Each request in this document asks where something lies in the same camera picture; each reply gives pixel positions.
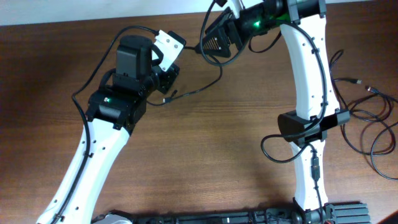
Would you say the black camera cable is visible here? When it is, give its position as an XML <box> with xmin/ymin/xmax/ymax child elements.
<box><xmin>55</xmin><ymin>25</ymin><xmax>161</xmax><ymax>224</ymax></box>
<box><xmin>198</xmin><ymin>0</ymin><xmax>330</xmax><ymax>215</ymax></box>

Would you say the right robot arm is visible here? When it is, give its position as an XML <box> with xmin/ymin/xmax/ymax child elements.
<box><xmin>195</xmin><ymin>1</ymin><xmax>349</xmax><ymax>223</ymax></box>

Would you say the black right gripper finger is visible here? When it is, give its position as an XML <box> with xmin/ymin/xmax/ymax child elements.
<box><xmin>202</xmin><ymin>27</ymin><xmax>231</xmax><ymax>58</ymax></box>
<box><xmin>205</xmin><ymin>7</ymin><xmax>234</xmax><ymax>34</ymax></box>

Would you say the black right camera cable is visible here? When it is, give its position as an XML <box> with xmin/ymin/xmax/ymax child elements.
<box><xmin>198</xmin><ymin>0</ymin><xmax>330</xmax><ymax>215</ymax></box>

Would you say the thick black USB cable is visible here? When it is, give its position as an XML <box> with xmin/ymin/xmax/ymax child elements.
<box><xmin>329</xmin><ymin>49</ymin><xmax>398</xmax><ymax>181</ymax></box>

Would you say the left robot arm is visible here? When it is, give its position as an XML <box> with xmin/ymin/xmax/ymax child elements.
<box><xmin>37</xmin><ymin>31</ymin><xmax>186</xmax><ymax>223</ymax></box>

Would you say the black left camera cable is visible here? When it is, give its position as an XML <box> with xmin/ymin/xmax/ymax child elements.
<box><xmin>55</xmin><ymin>25</ymin><xmax>161</xmax><ymax>224</ymax></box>

